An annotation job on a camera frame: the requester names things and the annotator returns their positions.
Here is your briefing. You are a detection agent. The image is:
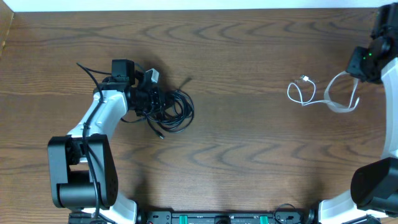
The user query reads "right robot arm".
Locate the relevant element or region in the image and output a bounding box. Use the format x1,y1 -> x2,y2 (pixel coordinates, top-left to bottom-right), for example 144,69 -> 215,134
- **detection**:
308,2 -> 397,224

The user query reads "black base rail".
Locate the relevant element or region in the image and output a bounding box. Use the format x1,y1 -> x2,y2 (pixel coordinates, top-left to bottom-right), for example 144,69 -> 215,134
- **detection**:
68,210 -> 382,224

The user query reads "white USB cable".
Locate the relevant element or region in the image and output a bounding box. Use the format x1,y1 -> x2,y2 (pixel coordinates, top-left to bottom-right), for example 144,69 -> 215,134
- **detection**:
286,70 -> 361,114

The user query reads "black USB cable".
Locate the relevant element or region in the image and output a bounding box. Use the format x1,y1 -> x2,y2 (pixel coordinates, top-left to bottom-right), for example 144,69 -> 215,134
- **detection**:
141,77 -> 195,140

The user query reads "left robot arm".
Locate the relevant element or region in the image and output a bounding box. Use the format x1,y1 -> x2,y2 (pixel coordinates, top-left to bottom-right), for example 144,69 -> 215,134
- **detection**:
47,59 -> 165,223

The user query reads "cardboard box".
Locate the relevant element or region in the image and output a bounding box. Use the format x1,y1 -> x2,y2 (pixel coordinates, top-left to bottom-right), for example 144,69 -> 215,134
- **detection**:
0,0 -> 14,55

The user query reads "left camera cable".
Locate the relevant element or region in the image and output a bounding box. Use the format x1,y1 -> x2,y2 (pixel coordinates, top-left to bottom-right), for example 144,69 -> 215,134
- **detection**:
76,62 -> 113,224

